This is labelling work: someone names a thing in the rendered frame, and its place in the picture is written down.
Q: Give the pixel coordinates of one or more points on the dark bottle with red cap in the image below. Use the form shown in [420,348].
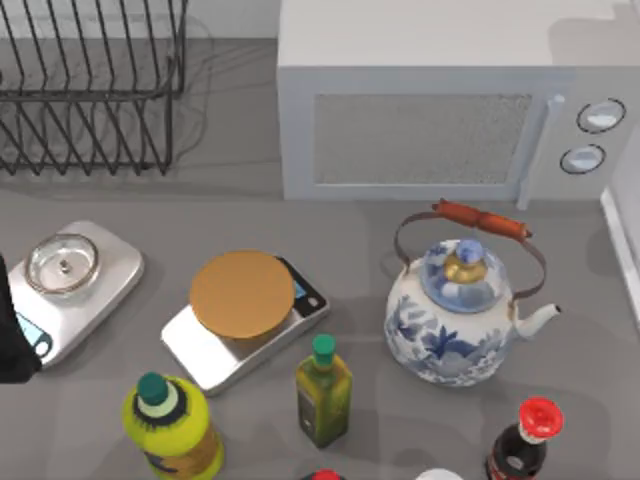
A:
[522,445]

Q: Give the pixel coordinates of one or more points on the blue and white teapot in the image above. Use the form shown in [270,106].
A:
[445,320]

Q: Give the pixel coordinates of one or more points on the yellow-green bottle with green cap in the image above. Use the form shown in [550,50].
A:
[172,435]

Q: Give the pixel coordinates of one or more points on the glass lid with knob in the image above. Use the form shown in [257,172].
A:
[62,266]

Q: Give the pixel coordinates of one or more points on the round wooden coaster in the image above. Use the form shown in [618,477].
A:
[242,295]

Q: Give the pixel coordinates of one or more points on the pale microwave oven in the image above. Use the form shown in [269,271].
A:
[425,60]

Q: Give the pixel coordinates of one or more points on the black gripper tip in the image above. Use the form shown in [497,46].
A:
[12,340]

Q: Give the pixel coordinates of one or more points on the olive oil bottle green cap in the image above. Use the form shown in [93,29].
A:
[324,395]

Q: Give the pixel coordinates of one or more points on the silver kitchen scale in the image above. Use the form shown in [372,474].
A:
[112,265]

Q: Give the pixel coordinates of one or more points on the round microwave knob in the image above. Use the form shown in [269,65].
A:
[582,159]
[601,115]

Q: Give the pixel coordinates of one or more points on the silver scale with black panel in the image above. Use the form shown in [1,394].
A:
[240,360]

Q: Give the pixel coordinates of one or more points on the white bottle cap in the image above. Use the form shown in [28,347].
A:
[439,475]

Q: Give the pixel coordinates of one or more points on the red bottle cap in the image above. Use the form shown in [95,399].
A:
[325,475]

